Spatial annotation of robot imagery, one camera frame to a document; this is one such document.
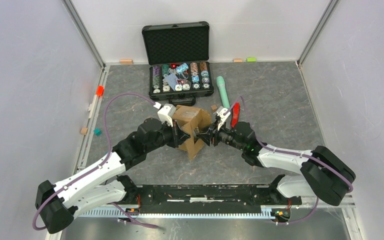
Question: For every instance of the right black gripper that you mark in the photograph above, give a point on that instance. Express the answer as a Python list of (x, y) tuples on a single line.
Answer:
[(212, 132)]

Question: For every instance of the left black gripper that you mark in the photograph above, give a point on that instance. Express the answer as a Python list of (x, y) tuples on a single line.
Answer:
[(178, 136)]

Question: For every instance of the brown cardboard express box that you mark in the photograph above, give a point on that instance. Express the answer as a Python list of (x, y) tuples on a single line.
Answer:
[(192, 120)]

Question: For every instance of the red black utility knife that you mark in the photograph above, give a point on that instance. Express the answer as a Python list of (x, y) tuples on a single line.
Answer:
[(235, 114)]

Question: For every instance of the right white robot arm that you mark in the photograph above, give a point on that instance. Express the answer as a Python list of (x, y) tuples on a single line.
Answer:
[(319, 172)]

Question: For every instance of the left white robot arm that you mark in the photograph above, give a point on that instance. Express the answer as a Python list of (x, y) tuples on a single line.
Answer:
[(58, 204)]

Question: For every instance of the small wooden cube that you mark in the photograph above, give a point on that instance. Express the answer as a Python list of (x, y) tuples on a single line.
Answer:
[(214, 108)]

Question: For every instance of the mint green marker pen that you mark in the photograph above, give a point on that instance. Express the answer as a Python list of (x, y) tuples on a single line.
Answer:
[(221, 85)]

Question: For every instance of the black poker chip case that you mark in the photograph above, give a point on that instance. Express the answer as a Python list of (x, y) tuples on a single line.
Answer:
[(178, 54)]

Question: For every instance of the teal small block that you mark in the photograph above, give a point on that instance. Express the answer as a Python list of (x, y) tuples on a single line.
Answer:
[(97, 131)]

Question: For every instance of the wooden block left edge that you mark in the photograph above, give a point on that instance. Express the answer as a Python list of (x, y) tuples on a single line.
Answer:
[(84, 131)]

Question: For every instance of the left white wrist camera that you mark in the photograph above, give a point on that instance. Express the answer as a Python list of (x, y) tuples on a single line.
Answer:
[(165, 112)]

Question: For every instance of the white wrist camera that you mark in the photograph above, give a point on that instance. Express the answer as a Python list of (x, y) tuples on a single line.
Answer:
[(221, 116), (165, 112)]

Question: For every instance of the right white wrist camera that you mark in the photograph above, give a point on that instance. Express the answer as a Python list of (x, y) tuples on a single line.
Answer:
[(221, 116)]

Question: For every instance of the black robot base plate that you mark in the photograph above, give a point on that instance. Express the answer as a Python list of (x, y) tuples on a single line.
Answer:
[(192, 199)]

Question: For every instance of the green block back wall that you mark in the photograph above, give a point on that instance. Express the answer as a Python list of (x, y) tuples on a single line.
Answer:
[(251, 59)]

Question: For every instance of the wooden block back wall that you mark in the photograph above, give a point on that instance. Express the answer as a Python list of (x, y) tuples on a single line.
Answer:
[(126, 61)]

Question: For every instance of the orange block on rail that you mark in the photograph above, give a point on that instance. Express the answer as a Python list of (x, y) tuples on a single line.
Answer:
[(99, 91)]

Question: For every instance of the white slotted cable duct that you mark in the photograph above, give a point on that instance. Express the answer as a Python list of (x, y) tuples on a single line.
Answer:
[(110, 211)]

